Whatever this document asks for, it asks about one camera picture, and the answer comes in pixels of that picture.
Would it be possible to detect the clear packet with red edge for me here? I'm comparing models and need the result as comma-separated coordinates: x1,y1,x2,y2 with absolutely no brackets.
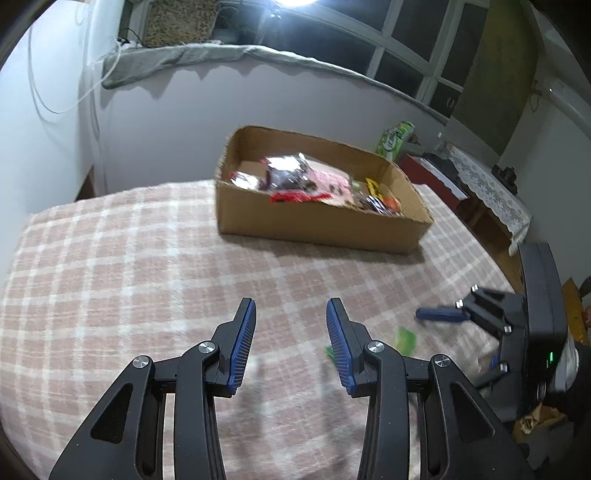
261,152,333,204

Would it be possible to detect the side table with lace cloth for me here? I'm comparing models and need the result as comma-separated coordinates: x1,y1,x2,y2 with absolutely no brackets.
436,141,532,257

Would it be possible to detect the light green candy packet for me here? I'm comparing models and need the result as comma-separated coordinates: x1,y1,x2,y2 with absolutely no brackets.
392,325,417,356

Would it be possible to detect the leopard print cushion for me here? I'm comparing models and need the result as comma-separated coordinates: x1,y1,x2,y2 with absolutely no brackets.
143,0,218,47

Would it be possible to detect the pink bread packet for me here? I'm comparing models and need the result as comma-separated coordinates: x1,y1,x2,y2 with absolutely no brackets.
309,168,354,206

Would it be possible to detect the plaid blanket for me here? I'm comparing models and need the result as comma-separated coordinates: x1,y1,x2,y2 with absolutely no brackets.
0,180,527,480

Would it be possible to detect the cardboard box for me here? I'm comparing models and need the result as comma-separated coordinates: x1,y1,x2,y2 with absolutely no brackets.
215,124,435,256

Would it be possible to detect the white window frame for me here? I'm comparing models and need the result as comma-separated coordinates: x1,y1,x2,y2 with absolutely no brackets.
217,0,490,121

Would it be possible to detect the green tissue pack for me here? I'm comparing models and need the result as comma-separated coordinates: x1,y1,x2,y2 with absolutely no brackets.
375,121,416,160

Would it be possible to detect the olive curtain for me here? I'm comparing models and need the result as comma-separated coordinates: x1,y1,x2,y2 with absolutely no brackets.
455,0,539,160

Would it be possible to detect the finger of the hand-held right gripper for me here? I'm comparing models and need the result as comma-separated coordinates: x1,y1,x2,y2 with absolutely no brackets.
473,360,509,393
416,286,525,340

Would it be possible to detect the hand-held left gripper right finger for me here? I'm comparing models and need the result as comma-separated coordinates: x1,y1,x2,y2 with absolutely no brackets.
325,298,532,480

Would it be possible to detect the white wall pipe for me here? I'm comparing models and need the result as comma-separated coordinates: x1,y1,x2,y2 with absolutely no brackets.
536,78,591,134

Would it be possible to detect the silver brown snack packet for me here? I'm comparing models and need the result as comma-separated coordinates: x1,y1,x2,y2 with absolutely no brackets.
228,171,259,190

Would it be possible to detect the red box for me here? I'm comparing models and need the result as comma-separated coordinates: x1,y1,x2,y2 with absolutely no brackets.
399,154,469,201

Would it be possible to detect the blue white chocolate bar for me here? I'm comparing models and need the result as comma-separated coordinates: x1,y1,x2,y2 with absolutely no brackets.
365,194,400,215

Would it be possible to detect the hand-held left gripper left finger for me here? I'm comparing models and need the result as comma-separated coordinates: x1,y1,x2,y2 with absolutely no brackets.
48,298,257,480

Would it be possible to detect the white cable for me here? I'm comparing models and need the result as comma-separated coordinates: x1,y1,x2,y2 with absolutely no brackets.
25,23,121,114

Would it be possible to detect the grey cloth on windowsill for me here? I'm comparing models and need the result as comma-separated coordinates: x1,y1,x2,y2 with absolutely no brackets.
100,44,451,125

